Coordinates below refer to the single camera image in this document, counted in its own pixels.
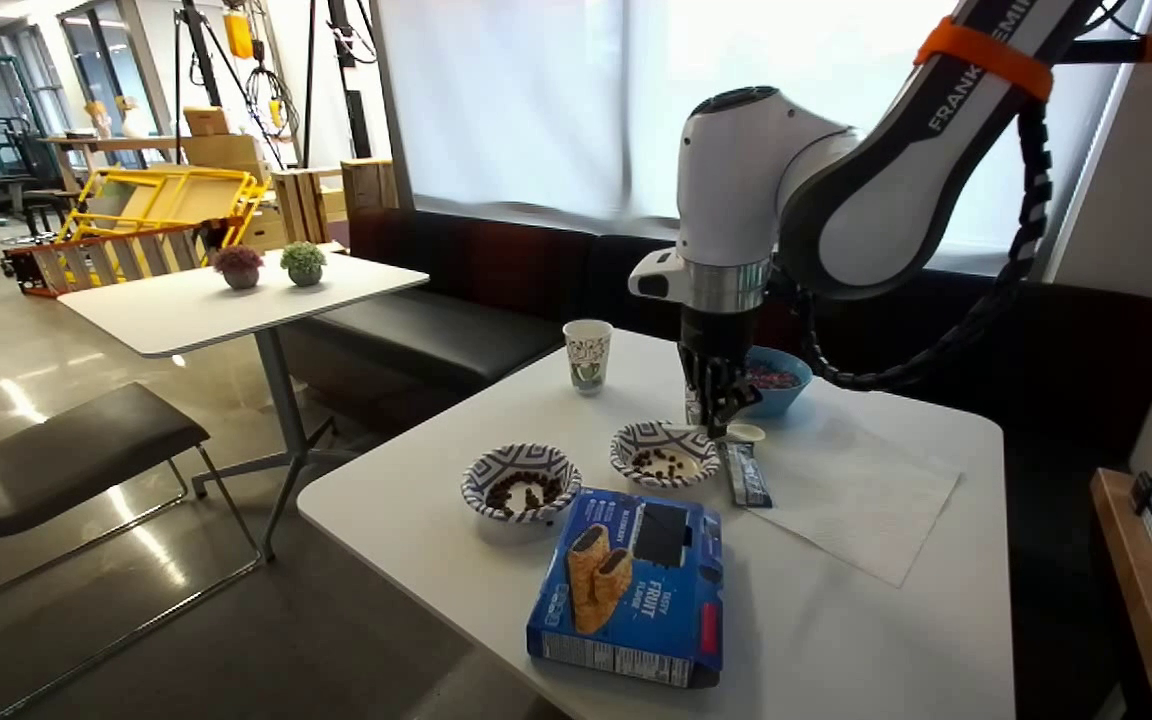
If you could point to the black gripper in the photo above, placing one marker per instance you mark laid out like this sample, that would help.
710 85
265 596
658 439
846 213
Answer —
721 340

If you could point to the blue snack box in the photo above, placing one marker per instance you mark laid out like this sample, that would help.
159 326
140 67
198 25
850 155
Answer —
630 603

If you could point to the brown pieces pile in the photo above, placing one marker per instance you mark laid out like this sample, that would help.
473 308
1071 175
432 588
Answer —
522 499
663 464

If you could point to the black white patterned paper plate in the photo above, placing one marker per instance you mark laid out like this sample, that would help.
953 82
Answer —
481 475
633 441

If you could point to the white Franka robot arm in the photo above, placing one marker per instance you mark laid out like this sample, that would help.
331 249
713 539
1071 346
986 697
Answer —
748 175

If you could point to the colourful beads pile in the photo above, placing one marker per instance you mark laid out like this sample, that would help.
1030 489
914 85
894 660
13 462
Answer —
777 378

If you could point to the blue bowl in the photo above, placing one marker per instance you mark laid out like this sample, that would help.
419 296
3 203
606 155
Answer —
787 394

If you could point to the white paper napkin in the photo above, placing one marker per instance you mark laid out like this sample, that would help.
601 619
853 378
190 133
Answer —
869 505

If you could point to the black bench sofa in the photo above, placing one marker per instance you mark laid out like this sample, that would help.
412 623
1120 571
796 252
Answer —
440 326

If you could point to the white window shade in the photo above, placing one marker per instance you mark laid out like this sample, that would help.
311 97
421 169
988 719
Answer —
537 107

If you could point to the green potted plant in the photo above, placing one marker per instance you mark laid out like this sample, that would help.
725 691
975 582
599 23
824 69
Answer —
305 265

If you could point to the wooden crate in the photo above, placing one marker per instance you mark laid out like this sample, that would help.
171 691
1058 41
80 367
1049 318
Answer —
317 203

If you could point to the wooden shelf board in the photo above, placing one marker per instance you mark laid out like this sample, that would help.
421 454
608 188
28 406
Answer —
1137 603

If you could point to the red potted plant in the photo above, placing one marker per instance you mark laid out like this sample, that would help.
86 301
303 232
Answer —
236 270

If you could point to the white side table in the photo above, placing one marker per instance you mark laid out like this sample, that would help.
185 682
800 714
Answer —
200 301

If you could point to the cardboard box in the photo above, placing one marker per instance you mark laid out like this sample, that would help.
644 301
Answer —
222 143

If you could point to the yellow metal rack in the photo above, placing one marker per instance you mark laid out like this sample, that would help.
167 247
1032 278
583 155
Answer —
150 203

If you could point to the black tripod stand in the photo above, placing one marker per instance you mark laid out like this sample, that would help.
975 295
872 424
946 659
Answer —
194 67

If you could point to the black seat metal chair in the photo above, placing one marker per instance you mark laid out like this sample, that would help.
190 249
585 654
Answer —
59 444

